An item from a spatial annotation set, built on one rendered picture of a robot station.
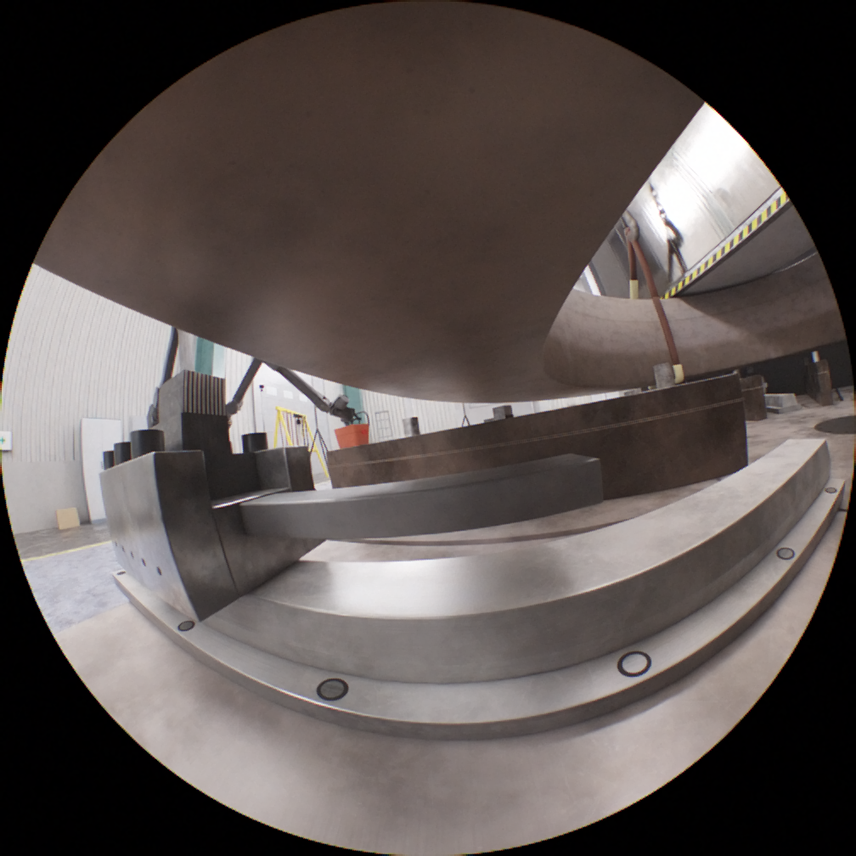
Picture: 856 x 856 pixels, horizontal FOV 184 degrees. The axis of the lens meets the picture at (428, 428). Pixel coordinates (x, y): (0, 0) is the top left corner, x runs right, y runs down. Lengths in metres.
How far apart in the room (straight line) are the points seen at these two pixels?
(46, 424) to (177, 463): 6.73
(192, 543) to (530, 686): 0.42
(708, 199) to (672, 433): 2.77
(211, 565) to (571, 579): 0.44
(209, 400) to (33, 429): 6.61
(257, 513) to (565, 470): 0.39
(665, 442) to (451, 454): 0.89
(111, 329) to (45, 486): 3.69
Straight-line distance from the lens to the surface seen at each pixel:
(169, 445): 0.58
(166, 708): 0.55
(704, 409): 1.18
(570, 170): 0.28
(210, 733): 0.48
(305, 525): 0.35
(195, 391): 0.56
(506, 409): 2.19
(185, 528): 0.38
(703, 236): 3.48
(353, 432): 1.54
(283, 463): 0.53
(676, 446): 1.13
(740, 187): 3.27
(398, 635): 0.32
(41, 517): 6.95
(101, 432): 6.58
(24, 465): 6.98
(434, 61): 0.21
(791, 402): 3.24
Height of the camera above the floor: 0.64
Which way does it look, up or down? 3 degrees up
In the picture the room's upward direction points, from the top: 9 degrees counter-clockwise
